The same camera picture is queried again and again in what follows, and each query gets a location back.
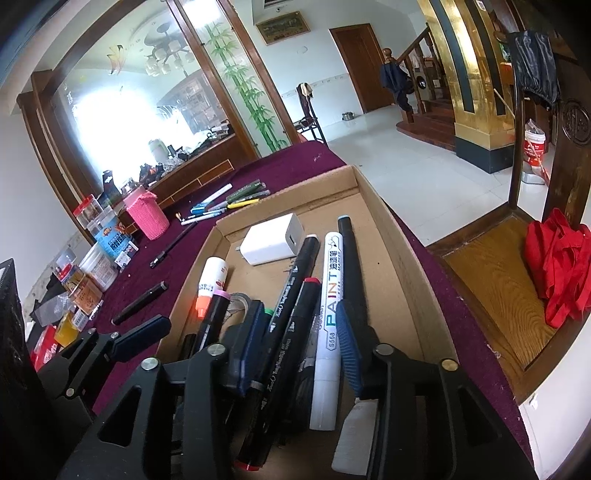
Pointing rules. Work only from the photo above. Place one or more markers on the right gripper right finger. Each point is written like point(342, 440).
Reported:
point(384, 436)

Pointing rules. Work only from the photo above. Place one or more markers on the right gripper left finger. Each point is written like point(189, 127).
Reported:
point(216, 380)

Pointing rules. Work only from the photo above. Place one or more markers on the black tape roll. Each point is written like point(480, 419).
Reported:
point(239, 303)

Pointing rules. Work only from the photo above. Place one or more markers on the black marker red cap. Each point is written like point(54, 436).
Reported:
point(279, 385)

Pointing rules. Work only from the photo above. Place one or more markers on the white bottle orange cap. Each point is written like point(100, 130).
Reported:
point(212, 278)

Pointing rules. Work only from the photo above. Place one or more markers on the white paint marker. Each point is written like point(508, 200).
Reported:
point(325, 395)

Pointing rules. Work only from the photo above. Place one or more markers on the white charger cube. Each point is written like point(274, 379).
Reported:
point(273, 240)

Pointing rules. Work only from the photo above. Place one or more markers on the black marker blue caps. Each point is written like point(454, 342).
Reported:
point(352, 277)

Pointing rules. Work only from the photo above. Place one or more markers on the black marker grey cap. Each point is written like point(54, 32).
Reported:
point(302, 267)

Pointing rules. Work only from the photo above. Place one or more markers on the red cardboard box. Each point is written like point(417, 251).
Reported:
point(45, 348)

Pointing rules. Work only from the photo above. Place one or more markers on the black pen on table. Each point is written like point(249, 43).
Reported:
point(164, 253)

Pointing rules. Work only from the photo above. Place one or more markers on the cardboard box tray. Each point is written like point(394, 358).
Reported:
point(402, 307)

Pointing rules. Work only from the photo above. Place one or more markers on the pink knitted container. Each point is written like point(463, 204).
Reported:
point(144, 210)

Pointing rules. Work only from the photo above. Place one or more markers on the wooden chair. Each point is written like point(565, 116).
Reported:
point(485, 258)

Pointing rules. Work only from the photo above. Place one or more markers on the red bag on chair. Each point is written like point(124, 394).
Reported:
point(558, 259)

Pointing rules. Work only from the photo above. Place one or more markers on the person in blue jacket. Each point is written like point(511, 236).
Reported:
point(398, 83)

